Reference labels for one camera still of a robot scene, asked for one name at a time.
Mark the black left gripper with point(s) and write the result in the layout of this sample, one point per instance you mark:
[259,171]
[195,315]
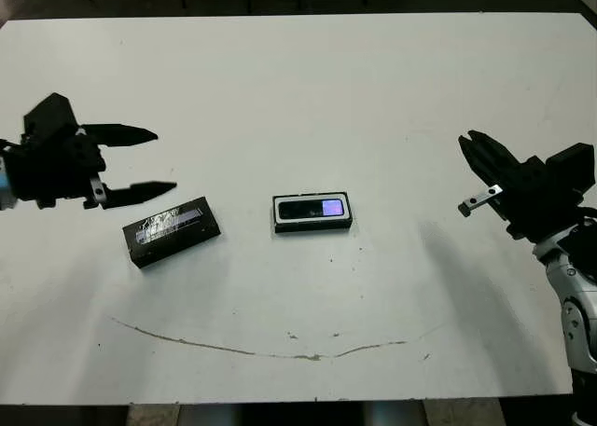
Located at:
[56,169]

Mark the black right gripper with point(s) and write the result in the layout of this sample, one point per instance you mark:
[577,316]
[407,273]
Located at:
[536,207]

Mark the black box lid silver print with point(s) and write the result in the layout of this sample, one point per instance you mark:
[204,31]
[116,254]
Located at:
[172,230]

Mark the small black camera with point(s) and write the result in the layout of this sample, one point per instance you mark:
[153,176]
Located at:
[303,209]

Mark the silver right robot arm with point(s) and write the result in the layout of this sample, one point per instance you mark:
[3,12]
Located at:
[578,295]

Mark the black box base white insert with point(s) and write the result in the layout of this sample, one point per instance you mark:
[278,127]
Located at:
[310,228]

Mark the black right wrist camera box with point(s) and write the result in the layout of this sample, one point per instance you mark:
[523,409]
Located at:
[571,167]

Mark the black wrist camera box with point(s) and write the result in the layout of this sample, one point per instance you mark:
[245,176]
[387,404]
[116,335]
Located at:
[571,167]
[49,114]

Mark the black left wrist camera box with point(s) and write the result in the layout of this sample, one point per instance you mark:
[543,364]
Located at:
[49,114]

